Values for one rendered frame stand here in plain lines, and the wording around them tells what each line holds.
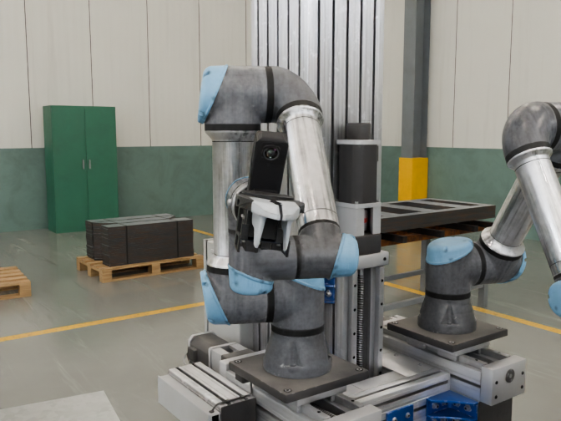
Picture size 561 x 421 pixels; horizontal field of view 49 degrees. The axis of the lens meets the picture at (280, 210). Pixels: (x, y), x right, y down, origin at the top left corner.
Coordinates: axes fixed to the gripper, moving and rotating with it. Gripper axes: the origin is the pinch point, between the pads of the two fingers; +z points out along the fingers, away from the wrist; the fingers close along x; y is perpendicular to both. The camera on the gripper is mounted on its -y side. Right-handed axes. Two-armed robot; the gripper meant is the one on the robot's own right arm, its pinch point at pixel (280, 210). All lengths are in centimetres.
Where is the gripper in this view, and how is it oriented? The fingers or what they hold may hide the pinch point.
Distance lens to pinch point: 74.0
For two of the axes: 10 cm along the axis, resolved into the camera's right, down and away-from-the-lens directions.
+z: 1.6, 1.3, -9.8
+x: -9.8, -1.1, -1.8
